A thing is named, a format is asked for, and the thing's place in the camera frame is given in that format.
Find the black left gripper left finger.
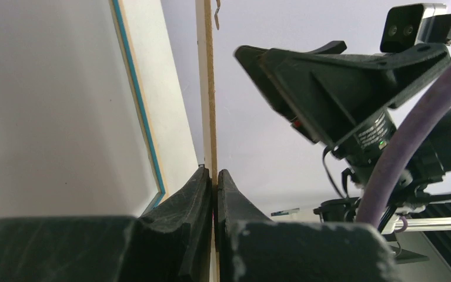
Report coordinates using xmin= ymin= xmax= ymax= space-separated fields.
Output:
xmin=0 ymin=167 xmax=212 ymax=281

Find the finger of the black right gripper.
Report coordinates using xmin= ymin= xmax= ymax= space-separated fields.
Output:
xmin=235 ymin=41 xmax=347 ymax=145

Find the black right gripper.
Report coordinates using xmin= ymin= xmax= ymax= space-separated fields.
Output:
xmin=258 ymin=42 xmax=451 ymax=187

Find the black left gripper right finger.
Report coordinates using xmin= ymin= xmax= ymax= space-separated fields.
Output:
xmin=215 ymin=170 xmax=401 ymax=281

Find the brown cardboard backing board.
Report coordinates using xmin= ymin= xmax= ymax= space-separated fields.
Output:
xmin=195 ymin=0 xmax=221 ymax=281

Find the wooden picture frame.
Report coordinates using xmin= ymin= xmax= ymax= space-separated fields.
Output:
xmin=0 ymin=1 xmax=198 ymax=218

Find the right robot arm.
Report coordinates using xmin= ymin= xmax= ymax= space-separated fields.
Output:
xmin=218 ymin=41 xmax=451 ymax=281

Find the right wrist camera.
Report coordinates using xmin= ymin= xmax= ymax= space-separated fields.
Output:
xmin=380 ymin=3 xmax=451 ymax=53

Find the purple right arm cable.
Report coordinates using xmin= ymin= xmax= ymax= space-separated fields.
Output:
xmin=355 ymin=42 xmax=451 ymax=230

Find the aluminium front rail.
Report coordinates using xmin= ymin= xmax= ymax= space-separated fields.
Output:
xmin=381 ymin=216 xmax=451 ymax=234

